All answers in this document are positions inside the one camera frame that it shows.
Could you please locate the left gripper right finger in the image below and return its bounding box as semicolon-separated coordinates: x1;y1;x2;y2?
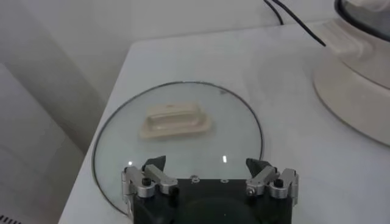
245;157;300;208

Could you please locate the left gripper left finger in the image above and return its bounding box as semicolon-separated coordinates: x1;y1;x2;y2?
121;155;179;220

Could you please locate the glass lid cream handle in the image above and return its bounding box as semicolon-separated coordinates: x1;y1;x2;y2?
91;80;264;217

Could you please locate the white cabinet with vent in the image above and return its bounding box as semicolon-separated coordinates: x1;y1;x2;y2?
0;62;86;224

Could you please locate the black cooker power cable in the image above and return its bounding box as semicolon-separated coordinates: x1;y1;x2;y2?
263;0;327;48

